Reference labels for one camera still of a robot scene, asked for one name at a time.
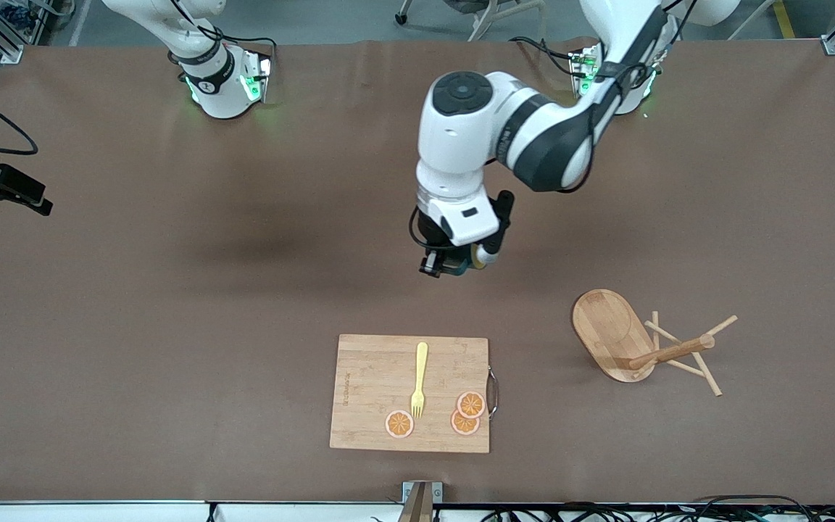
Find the white table edge rail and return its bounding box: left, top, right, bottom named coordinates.
left=0, top=500, right=835, bottom=522

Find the wooden mug rack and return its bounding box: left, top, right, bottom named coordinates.
left=571, top=289, right=739, bottom=397

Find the bamboo cutting board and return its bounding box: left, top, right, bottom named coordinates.
left=329, top=333, right=491, bottom=455

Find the metal table edge bracket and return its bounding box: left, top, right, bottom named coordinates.
left=397, top=481, right=444, bottom=522

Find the yellow plastic fork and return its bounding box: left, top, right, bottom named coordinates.
left=410, top=341, right=430, bottom=420

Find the office chair base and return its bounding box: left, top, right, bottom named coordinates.
left=394, top=0, right=549, bottom=42

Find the black cable bundle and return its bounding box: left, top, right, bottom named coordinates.
left=479, top=495, right=835, bottom=522

